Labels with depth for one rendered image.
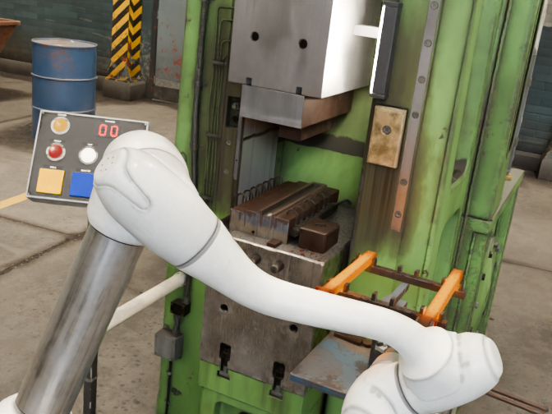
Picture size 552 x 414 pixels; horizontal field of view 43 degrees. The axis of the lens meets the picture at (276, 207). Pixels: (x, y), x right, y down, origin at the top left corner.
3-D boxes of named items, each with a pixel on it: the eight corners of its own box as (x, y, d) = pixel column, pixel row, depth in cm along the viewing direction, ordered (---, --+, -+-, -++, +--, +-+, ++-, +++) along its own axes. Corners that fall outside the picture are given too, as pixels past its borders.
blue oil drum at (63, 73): (70, 149, 627) (71, 48, 599) (16, 136, 645) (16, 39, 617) (108, 137, 680) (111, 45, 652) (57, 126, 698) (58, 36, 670)
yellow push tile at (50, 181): (60, 194, 212) (64, 170, 214) (35, 191, 212) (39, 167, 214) (61, 195, 214) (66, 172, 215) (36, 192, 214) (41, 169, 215)
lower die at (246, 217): (286, 244, 211) (289, 218, 208) (228, 228, 218) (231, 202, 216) (336, 210, 247) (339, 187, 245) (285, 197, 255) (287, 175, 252)
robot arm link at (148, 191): (231, 222, 102) (214, 193, 114) (140, 139, 94) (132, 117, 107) (167, 284, 103) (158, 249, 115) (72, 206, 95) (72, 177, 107)
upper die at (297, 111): (301, 129, 200) (305, 95, 197) (239, 116, 207) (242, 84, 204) (351, 111, 236) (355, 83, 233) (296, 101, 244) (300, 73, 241)
